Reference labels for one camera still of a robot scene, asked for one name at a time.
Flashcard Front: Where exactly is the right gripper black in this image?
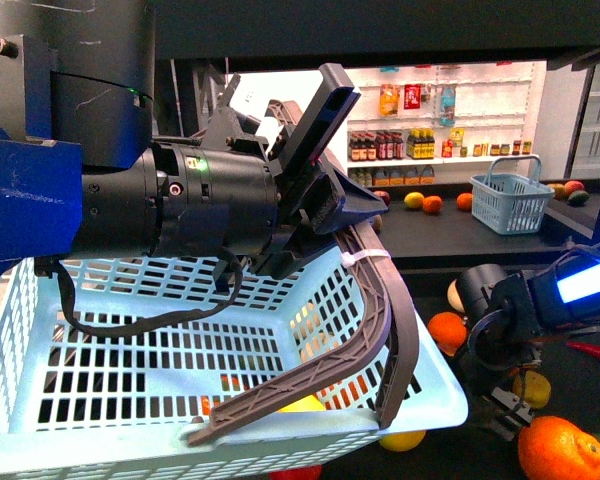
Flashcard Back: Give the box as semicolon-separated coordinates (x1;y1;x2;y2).
454;294;540;440

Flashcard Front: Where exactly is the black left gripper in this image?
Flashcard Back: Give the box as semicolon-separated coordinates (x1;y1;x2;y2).
199;63;386;280

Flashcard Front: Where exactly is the brownish yellow pear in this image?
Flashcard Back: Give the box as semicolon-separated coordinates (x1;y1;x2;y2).
512;370;551;410

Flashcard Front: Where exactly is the dark sauce bottles row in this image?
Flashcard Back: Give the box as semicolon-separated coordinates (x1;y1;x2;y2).
348;128;435;162

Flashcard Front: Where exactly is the grey-brown basket handle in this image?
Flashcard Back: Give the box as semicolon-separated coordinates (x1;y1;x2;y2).
186;99;420;448

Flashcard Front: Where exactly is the yellow lemon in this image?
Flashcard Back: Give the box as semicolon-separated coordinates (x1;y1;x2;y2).
379;430;427;453

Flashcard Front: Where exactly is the white cable tie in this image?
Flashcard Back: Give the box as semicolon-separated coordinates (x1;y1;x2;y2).
340;248;391;268

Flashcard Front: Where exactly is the light teal shopping basket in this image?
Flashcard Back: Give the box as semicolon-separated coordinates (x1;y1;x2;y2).
0;245;468;479

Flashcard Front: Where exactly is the bumpy orange with knob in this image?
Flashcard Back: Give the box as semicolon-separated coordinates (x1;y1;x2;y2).
517;416;600;479

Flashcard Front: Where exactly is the white apple far right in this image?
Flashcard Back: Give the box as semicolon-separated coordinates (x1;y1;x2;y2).
447;280;465;314

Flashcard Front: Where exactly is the black shelf frame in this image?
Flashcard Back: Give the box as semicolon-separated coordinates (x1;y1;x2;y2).
149;0;600;271

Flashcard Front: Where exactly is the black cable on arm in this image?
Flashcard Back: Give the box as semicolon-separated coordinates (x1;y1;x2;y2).
34;247;245;339

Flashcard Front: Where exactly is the small blue basket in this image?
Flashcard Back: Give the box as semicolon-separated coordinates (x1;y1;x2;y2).
470;154;555;236

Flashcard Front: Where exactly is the small orange tangerine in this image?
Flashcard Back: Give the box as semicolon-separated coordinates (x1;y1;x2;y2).
427;312;468;357

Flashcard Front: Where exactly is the pile of fruit far shelf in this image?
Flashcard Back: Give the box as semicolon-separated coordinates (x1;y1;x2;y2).
369;179;591;234

